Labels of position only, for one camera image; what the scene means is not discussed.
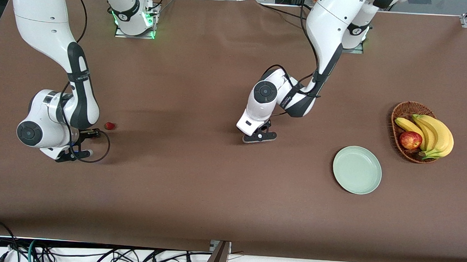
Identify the pale green round plate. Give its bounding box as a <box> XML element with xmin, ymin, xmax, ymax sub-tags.
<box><xmin>331</xmin><ymin>145</ymin><xmax>384</xmax><ymax>196</ymax></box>

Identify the table cover sheet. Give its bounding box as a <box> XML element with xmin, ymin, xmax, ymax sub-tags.
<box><xmin>0</xmin><ymin>0</ymin><xmax>467</xmax><ymax>262</ymax></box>

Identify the woven wicker basket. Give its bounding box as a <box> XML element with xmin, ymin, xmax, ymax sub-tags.
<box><xmin>389</xmin><ymin>100</ymin><xmax>442</xmax><ymax>165</ymax></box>

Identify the red apple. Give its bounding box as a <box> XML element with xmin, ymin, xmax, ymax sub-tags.
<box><xmin>399</xmin><ymin>130</ymin><xmax>423</xmax><ymax>151</ymax></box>

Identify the yellow banana bunch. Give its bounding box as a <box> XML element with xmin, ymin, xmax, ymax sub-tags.
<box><xmin>413</xmin><ymin>114</ymin><xmax>455</xmax><ymax>161</ymax></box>

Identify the long black cable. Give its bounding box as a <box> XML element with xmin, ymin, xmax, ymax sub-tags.
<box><xmin>256</xmin><ymin>2</ymin><xmax>314</xmax><ymax>21</ymax></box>

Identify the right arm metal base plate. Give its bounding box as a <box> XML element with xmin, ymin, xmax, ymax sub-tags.
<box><xmin>115</xmin><ymin>0</ymin><xmax>158</xmax><ymax>39</ymax></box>

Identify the aluminium profile post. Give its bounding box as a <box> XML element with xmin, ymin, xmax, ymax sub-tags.
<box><xmin>203</xmin><ymin>239</ymin><xmax>232</xmax><ymax>262</ymax></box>

